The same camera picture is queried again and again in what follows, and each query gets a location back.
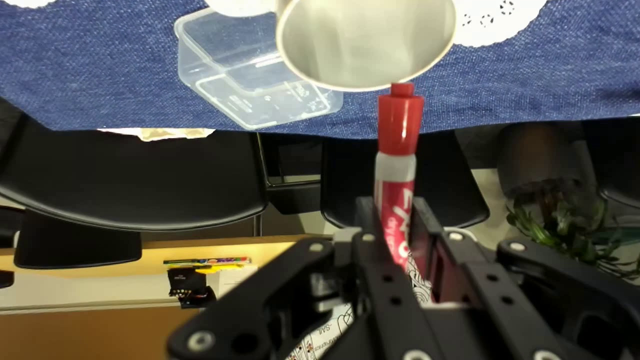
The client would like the white paper doily under mug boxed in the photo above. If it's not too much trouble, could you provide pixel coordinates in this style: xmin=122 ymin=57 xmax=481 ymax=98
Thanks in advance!
xmin=206 ymin=0 xmax=551 ymax=48

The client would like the red white marker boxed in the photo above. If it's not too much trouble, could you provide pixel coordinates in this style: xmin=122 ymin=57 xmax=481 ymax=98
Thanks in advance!
xmin=373 ymin=82 xmax=436 ymax=307

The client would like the wooden desk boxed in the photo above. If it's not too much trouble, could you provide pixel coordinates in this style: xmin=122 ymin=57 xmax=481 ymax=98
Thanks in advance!
xmin=0 ymin=232 xmax=318 ymax=360

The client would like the grey ceramic mug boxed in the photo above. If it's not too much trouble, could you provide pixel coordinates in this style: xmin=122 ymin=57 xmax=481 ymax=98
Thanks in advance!
xmin=275 ymin=0 xmax=461 ymax=93

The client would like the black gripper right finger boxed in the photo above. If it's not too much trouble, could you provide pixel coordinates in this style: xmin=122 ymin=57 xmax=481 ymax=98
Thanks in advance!
xmin=413 ymin=195 xmax=640 ymax=360

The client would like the blue denim tablecloth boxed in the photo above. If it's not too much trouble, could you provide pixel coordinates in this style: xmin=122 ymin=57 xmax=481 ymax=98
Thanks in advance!
xmin=0 ymin=0 xmax=640 ymax=139

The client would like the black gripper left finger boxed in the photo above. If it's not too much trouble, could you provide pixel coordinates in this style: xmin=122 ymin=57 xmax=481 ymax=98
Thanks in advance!
xmin=166 ymin=195 xmax=442 ymax=360

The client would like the clear plastic container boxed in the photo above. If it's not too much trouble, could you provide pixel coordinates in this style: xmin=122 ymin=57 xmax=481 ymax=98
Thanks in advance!
xmin=173 ymin=5 xmax=346 ymax=132

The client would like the black curved chair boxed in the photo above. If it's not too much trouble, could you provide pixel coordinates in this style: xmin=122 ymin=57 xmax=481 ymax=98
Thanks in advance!
xmin=0 ymin=98 xmax=270 ymax=267

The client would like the green potted plant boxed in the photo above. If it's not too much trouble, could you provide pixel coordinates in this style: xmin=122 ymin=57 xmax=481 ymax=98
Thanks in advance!
xmin=499 ymin=122 xmax=640 ymax=276

